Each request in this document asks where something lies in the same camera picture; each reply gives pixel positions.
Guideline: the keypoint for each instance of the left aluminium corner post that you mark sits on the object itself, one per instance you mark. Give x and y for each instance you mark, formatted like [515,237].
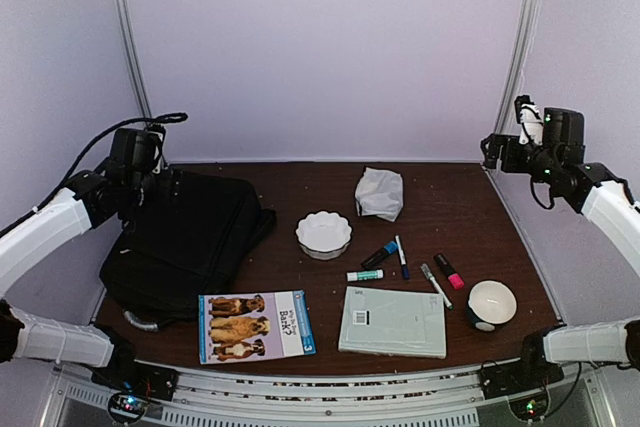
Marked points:
[131,56]

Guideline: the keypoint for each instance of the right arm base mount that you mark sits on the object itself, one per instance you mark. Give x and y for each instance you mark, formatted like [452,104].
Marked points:
[525,387]

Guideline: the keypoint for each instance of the white green glue stick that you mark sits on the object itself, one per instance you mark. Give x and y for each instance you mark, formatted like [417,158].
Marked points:
[365,275]

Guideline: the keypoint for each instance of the aluminium front rail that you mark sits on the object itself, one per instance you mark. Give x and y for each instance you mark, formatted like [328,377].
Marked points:
[449,397]

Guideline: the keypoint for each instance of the white marker pen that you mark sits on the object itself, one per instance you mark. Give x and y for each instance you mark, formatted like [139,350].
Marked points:
[431,278]

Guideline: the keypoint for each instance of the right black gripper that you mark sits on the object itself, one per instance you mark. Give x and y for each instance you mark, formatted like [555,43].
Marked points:
[496,141]

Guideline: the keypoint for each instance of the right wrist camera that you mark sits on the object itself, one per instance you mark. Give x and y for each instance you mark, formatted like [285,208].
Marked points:
[529,118]

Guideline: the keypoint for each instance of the white and dark blue bowl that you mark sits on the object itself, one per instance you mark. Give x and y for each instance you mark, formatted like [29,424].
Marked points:
[490,305]

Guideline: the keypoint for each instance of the grey notebook with barcode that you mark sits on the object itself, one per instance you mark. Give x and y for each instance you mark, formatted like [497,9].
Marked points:
[393,323]

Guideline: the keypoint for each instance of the blue highlighter marker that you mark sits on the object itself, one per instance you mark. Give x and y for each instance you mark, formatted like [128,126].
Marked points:
[379,256]

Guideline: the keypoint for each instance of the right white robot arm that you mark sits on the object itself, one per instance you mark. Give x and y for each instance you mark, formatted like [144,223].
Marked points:
[606,201]

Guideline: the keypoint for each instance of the white fluted ceramic bowl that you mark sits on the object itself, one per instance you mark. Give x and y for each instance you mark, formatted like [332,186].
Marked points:
[324,235]

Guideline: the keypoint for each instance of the dog picture book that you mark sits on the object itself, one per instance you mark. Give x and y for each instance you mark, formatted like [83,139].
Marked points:
[254,327]

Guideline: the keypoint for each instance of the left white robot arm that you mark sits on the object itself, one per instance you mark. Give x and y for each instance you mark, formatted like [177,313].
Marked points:
[85,200]

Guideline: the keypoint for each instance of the blue capped white pen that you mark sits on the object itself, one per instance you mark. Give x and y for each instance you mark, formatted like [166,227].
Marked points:
[402,258]

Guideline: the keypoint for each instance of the pink highlighter marker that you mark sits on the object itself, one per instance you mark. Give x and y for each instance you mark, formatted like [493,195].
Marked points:
[449,271]

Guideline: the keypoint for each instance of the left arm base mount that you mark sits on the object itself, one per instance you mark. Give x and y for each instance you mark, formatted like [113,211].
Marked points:
[136,393]

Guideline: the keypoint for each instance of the right aluminium corner post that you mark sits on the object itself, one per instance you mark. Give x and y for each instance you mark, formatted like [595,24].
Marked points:
[524,35]

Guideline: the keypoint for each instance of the aluminium corner post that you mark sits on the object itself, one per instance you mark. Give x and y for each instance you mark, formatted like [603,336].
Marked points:
[524,35]
[131,56]

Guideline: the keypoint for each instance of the crumpled grey cloth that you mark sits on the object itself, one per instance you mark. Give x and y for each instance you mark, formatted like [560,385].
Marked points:
[379,193]

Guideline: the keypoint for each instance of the black student backpack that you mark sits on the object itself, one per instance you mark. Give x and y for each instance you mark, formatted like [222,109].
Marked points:
[179,249]

